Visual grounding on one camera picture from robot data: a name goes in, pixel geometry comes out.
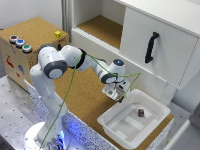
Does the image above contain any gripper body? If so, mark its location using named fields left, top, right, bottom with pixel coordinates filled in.
left=102, top=79, right=129, bottom=102

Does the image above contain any purple block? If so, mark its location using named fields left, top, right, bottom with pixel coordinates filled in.
left=137, top=107, right=146, bottom=118

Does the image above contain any yellow block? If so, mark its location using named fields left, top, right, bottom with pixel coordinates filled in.
left=54, top=30, right=62, bottom=38

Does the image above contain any white plastic box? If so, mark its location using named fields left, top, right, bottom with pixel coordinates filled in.
left=96, top=88, right=172, bottom=150

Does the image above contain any white sliding door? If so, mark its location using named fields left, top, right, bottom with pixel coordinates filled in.
left=119, top=6, right=200, bottom=90

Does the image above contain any white cabinet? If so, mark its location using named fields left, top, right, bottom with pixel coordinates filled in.
left=70, top=0, right=200, bottom=107

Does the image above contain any green button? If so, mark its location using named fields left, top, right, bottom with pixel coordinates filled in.
left=21, top=43, right=33, bottom=54

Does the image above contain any wooden drawer box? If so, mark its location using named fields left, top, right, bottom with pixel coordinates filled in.
left=0, top=16, right=71, bottom=92

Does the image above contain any blue button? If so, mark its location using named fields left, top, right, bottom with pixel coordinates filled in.
left=14, top=38, right=26, bottom=49

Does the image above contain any red button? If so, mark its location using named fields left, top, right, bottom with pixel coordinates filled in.
left=8, top=34, right=19, bottom=45

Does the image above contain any green cable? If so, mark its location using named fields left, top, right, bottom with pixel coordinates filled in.
left=38, top=53, right=142, bottom=150

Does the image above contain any black door handle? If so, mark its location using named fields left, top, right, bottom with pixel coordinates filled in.
left=144, top=31, right=160, bottom=64

